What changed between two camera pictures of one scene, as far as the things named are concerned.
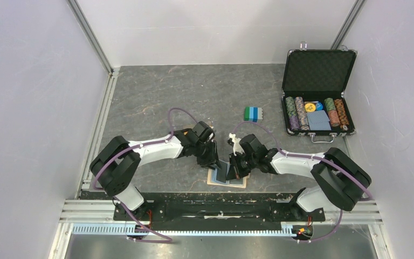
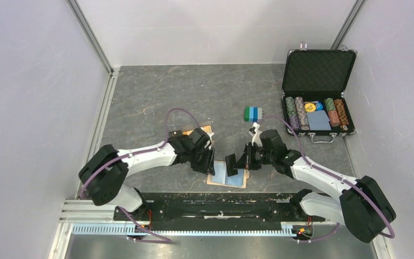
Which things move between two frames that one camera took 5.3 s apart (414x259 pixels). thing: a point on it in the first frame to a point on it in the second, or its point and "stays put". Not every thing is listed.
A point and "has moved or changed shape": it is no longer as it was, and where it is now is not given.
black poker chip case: [314, 81] stays put
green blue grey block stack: [253, 114] stays put
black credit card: [221, 174] has moved or changed shape
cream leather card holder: [240, 183] stays put
